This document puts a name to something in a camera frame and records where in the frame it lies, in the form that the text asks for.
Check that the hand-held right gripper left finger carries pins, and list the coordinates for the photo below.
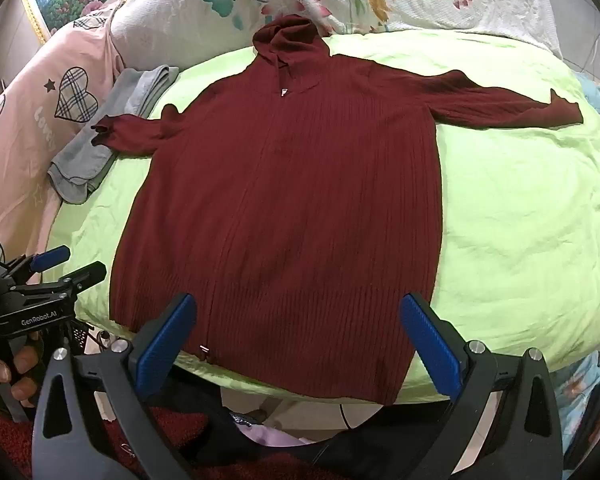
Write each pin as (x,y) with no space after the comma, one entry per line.
(162,347)

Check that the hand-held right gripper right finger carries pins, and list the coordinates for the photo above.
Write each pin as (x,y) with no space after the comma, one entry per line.
(432,347)

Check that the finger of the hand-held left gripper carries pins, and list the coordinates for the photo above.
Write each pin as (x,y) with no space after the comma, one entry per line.
(52,257)
(87,275)

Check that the dark red hooded sweater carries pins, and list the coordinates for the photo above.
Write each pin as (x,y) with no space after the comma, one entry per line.
(280,210)

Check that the person's left hand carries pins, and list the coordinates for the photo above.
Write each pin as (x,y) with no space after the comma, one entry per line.
(22,385)

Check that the dark red rug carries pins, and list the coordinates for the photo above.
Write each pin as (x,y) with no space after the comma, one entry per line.
(10,440)

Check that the pink heart-print quilt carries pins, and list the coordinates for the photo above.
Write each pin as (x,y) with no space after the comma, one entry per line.
(25,125)

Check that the purple cloth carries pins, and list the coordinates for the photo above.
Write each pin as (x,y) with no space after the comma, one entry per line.
(270,435)

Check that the grey folded cloth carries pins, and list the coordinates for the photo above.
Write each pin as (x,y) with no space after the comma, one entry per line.
(105,115)

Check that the light green blanket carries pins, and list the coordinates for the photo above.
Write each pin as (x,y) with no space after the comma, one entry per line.
(505,210)

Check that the black cloth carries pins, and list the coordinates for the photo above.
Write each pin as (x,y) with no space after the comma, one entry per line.
(290,465)

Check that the white floral quilt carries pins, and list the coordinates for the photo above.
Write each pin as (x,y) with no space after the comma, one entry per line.
(405,0)

